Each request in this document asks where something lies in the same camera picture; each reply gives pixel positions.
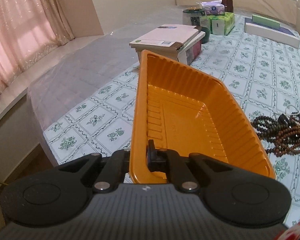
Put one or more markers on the stack of books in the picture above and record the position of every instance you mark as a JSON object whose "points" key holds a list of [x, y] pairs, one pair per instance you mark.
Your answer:
{"points": [[184, 53]]}

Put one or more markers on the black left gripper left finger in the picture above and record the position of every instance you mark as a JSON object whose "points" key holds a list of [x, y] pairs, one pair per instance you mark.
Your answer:
{"points": [[95, 172]]}

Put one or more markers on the purple tissue pack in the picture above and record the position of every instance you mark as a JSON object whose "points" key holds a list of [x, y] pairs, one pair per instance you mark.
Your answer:
{"points": [[213, 7]]}

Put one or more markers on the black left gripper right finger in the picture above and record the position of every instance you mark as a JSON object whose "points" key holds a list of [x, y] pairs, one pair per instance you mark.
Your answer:
{"points": [[188, 174]]}

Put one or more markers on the dark brown box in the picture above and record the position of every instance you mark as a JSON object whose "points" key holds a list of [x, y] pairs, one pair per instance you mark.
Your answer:
{"points": [[228, 5]]}

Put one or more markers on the green slim box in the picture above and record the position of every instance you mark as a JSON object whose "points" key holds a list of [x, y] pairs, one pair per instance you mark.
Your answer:
{"points": [[268, 22]]}

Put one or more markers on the orange plastic tray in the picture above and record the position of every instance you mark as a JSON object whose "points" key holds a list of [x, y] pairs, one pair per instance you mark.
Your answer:
{"points": [[185, 110]]}

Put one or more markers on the black oblong pendant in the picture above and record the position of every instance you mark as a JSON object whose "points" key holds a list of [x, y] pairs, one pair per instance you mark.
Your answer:
{"points": [[283, 120]]}

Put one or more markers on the white flat box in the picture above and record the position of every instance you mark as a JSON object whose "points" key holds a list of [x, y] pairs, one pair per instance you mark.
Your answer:
{"points": [[283, 35]]}

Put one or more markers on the dark green cup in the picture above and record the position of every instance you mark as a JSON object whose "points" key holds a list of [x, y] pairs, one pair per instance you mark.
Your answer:
{"points": [[205, 39]]}

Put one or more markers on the green tissue pack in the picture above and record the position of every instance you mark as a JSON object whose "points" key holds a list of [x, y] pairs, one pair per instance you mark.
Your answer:
{"points": [[221, 24]]}

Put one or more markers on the pink curtain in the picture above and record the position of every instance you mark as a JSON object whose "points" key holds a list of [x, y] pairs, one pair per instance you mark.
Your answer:
{"points": [[29, 30]]}

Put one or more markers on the glass jar green lid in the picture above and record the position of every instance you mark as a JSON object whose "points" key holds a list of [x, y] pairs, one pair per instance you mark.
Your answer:
{"points": [[195, 16]]}

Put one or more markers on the pink top book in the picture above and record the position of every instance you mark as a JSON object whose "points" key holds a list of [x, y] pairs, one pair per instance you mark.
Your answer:
{"points": [[168, 36]]}

